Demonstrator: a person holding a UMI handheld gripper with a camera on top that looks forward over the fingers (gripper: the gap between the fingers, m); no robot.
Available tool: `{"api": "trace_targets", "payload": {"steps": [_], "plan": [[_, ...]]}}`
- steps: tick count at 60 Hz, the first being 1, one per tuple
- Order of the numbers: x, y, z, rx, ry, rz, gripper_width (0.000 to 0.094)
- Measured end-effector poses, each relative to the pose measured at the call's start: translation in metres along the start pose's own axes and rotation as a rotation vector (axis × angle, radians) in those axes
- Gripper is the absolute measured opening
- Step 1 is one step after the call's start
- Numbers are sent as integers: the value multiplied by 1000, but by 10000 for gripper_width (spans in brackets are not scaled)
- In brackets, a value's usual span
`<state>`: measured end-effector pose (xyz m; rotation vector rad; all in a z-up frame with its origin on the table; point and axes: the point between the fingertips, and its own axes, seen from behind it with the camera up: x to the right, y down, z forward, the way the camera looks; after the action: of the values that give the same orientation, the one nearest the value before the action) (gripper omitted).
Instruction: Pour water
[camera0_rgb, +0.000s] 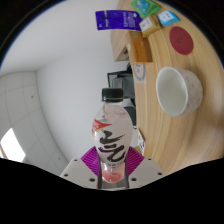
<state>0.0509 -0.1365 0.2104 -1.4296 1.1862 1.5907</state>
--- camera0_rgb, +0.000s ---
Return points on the ceiling light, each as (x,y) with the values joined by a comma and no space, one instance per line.
(11,146)

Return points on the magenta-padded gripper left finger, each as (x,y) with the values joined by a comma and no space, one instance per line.
(78,171)

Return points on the white and green leaflet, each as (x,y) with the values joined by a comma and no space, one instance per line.
(141,143)

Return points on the teal card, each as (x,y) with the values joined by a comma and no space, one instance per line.
(142,5)

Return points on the grey mesh office chair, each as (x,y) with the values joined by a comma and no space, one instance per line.
(125,81)

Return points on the paper with round print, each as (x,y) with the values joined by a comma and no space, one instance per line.
(140,73)

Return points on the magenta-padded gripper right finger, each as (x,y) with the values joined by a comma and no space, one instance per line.
(146,170)

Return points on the purple standing pouch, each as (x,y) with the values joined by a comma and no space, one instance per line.
(116,20)

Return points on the green flat box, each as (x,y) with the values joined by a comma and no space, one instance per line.
(151,10)

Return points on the white cup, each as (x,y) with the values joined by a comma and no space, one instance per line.
(178,91)

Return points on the clear drink bottle black cap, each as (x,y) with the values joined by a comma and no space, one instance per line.
(111,140)

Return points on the flat round red coaster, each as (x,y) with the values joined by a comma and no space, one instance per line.
(181,40)

